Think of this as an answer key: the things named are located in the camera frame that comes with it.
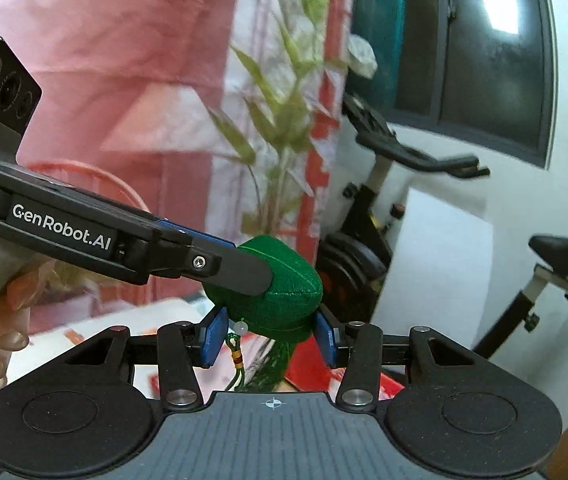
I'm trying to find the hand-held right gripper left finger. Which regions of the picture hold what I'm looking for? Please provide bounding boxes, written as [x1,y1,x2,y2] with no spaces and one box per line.
[64,307,229,412]

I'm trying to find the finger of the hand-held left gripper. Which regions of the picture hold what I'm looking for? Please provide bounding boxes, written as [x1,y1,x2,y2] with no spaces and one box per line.
[156,219,239,248]
[124,237,275,299]

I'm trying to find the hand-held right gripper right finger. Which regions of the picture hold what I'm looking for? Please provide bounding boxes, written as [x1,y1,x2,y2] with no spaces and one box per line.
[314,311,472,409]

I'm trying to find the red strawberry print box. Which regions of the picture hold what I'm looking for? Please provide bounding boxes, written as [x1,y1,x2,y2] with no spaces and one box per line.
[284,347,407,396]

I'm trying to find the green fabric sachet with tassel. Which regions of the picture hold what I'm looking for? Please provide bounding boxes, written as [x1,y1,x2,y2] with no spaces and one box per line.
[203,235,324,393]

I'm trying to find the black exercise bike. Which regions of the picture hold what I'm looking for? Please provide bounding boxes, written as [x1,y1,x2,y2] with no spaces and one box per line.
[316,92,568,361]

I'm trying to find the white curved board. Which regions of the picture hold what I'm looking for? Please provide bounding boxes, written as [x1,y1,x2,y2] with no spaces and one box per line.
[369,187,540,351]

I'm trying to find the dark window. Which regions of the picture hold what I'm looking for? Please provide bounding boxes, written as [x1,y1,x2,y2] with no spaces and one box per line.
[351,0,555,168]

